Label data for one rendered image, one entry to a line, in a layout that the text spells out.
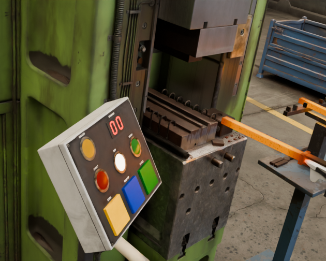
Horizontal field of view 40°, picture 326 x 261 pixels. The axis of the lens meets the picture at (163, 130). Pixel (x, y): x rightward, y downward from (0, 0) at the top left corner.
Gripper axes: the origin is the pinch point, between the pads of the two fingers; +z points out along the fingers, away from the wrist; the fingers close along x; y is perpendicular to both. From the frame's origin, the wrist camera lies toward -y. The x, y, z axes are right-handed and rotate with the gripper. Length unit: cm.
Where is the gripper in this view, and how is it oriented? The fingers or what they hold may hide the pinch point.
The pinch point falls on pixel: (310, 159)
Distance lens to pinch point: 145.4
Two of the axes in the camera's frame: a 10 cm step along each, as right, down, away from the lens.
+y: -1.6, 8.8, 4.4
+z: -6.9, -4.2, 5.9
